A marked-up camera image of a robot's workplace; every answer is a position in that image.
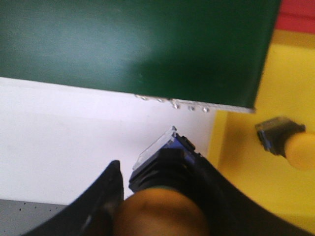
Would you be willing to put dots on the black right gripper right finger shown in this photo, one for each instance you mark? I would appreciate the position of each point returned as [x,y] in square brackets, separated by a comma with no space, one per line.
[228,211]

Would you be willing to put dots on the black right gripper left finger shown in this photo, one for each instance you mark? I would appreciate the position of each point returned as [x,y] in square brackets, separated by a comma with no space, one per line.
[92,213]

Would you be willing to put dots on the yellow mushroom push button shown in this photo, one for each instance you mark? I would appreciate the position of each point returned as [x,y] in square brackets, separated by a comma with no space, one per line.
[282,136]

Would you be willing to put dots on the yellow plastic tray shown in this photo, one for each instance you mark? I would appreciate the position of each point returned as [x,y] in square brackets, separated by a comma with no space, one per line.
[287,88]

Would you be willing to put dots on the green conveyor belt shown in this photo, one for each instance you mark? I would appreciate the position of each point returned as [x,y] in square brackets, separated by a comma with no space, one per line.
[209,51]

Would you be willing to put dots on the red plastic tray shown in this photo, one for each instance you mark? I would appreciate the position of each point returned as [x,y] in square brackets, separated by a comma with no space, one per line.
[296,16]

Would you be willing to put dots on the aluminium conveyor frame rail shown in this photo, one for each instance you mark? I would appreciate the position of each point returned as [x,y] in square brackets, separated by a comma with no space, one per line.
[193,105]

